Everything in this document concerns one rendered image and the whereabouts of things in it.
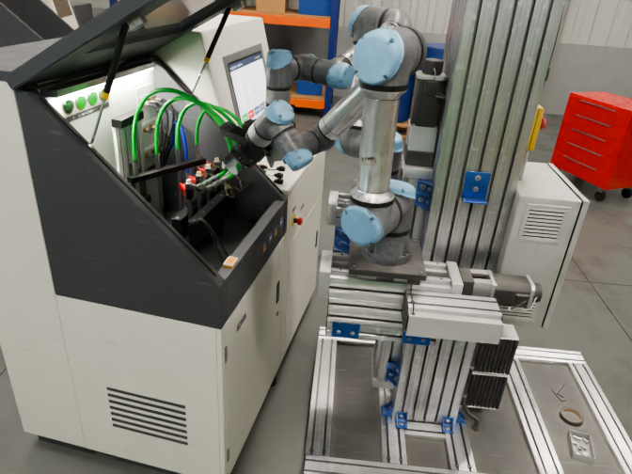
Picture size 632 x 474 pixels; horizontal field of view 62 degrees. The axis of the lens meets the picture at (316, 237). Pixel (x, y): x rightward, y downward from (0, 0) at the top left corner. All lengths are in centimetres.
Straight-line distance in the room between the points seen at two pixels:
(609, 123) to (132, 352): 453
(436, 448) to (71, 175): 159
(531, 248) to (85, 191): 135
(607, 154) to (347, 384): 372
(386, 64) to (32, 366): 164
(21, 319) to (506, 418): 188
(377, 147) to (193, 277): 67
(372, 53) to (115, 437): 167
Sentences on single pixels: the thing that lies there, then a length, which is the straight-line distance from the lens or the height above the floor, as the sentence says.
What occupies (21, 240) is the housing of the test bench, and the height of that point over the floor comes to 98.
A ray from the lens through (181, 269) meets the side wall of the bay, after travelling 159.
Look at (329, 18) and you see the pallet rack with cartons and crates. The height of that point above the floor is 121.
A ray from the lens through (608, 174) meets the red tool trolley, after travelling 540.
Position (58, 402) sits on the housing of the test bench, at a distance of 227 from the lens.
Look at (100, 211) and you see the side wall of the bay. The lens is 164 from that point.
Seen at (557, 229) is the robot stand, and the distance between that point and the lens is 176.
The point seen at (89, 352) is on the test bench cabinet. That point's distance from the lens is 199.
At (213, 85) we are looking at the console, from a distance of 213.
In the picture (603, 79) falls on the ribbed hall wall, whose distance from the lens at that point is 897.
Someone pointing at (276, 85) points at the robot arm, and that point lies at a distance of 162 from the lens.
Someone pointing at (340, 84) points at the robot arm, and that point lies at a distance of 159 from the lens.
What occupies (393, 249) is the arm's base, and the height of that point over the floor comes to 109.
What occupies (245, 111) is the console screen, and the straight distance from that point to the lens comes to 236.
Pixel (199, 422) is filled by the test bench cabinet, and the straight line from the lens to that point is 197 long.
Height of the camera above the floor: 181
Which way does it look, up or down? 28 degrees down
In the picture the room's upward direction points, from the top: 4 degrees clockwise
